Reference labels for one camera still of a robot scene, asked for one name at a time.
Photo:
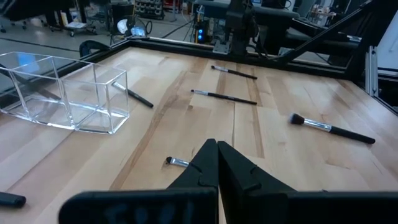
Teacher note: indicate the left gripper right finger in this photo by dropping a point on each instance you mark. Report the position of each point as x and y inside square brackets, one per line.
[264, 205]

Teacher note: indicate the clear acrylic organizer container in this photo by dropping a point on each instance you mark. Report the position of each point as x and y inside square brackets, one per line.
[77, 102]

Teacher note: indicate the black computer with blue light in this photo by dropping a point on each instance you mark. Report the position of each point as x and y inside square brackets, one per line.
[200, 32]

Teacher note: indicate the thin black makeup brush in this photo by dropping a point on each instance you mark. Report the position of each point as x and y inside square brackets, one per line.
[140, 99]
[239, 74]
[227, 97]

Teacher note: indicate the black aluminium table frame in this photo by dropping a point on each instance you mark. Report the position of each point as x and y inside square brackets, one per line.
[186, 47]

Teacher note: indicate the white plastic bag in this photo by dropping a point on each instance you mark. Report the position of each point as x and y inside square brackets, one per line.
[122, 26]

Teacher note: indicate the black floor cabinet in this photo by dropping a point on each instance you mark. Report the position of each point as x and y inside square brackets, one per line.
[121, 11]

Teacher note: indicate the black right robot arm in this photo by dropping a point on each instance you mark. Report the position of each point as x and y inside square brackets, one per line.
[239, 25]

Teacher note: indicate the large fluffy black makeup brush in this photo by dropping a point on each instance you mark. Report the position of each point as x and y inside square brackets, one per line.
[342, 132]

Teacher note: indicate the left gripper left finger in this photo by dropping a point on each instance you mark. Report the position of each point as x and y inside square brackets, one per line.
[186, 205]

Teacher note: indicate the small black cap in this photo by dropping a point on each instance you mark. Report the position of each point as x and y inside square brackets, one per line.
[11, 199]

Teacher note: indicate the blue plastic bag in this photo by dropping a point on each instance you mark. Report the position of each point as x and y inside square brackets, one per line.
[138, 31]

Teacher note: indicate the grey work table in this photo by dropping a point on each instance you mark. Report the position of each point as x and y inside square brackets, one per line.
[273, 11]

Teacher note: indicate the silver aluminium post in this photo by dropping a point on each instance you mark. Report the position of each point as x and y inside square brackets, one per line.
[371, 71]

